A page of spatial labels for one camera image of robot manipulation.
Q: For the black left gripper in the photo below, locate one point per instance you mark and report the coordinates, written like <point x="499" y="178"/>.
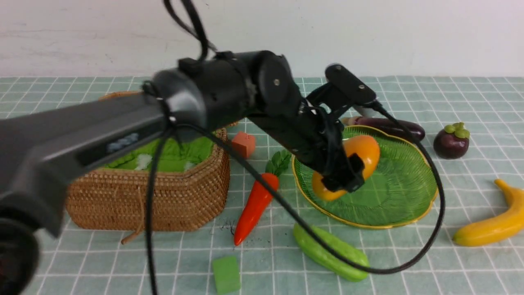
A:
<point x="311" y="134"/>

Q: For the orange foam cube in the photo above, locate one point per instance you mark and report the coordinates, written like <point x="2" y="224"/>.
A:
<point x="244" y="144"/>

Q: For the orange toy carrot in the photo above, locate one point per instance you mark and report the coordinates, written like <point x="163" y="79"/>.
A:
<point x="260" y="197"/>

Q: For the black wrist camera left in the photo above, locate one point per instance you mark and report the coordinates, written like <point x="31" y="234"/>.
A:
<point x="349" y="85"/>

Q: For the woven rattan basket green lining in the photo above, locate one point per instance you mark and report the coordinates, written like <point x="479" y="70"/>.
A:
<point x="191" y="188"/>

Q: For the orange yellow toy mango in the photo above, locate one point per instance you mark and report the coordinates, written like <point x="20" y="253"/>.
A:
<point x="369" y="151"/>

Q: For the green foam cube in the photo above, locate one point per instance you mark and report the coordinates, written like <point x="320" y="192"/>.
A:
<point x="227" y="275"/>

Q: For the green glass leaf plate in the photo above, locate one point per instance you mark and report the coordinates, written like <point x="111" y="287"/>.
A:
<point x="401" y="191"/>

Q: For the yellow toy banana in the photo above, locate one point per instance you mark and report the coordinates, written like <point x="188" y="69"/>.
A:
<point x="498" y="228"/>

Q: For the green toy cucumber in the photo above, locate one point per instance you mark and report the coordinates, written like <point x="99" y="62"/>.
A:
<point x="322" y="257"/>

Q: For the woven rattan basket lid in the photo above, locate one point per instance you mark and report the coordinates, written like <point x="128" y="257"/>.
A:
<point x="119" y="94"/>

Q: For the dark purple toy mangosteen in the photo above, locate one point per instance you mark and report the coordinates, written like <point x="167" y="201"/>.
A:
<point x="452" y="142"/>

